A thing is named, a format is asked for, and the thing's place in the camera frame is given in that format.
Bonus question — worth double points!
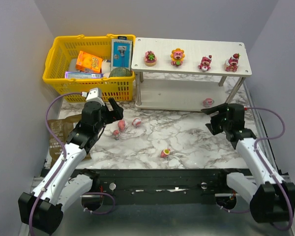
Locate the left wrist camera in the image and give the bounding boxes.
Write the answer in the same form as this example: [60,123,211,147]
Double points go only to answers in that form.
[82,88,105,106]

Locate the yellow plastic basket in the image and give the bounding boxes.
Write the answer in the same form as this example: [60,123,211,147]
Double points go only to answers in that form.
[42,34,135,102]

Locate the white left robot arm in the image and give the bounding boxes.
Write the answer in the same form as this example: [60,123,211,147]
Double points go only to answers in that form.
[18,97,123,235]

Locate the brown paper bag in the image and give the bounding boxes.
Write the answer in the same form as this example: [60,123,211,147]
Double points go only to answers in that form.
[48,115,81,167]

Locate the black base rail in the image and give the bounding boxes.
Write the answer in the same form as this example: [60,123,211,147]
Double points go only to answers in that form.
[88,168,253,205]

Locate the purple flat box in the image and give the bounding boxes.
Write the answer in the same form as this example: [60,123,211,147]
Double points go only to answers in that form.
[65,71,104,79]

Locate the purple cable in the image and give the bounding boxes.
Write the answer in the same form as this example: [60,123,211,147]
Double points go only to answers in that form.
[245,107,295,231]
[29,92,87,236]

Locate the orange snack box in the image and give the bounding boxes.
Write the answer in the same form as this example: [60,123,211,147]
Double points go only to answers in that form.
[75,51,103,73]

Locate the blue razor package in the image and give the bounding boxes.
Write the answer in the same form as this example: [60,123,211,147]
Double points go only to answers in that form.
[111,39,133,70]

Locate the green melon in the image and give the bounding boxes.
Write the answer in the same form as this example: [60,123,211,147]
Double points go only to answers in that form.
[109,67,132,78]

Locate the white two-tier shelf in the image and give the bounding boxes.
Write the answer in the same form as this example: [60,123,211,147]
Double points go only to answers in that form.
[131,37,252,112]

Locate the pink bear sunflower toy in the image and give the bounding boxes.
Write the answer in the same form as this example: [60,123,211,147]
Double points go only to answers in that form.
[171,48,185,66]

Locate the pink bear cake toy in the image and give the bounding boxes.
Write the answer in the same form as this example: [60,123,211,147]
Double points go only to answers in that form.
[144,51,157,66]

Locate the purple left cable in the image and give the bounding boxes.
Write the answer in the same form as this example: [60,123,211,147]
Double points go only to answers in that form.
[29,92,87,236]

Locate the white item in basket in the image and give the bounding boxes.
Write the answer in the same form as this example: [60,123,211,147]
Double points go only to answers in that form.
[101,59,111,74]

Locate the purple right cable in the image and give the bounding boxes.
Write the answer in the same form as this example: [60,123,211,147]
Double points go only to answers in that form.
[245,107,295,231]

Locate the pink bear flower-wreath toy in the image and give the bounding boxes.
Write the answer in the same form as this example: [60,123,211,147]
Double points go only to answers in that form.
[112,130,120,140]

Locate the pink bear strawberry toy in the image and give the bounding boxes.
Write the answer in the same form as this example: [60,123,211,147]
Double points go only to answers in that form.
[224,53,240,72]

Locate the pink bear white-hat toy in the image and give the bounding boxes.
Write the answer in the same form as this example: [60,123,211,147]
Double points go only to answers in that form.
[198,55,212,72]

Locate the pink bear shell toy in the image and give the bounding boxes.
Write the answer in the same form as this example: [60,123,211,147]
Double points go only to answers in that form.
[132,118,142,128]

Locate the pink bear yellow-hat toy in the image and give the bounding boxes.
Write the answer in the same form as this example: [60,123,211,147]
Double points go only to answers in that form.
[160,148,171,158]

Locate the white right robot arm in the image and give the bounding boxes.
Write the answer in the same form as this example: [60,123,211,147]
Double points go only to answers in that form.
[201,103,295,230]

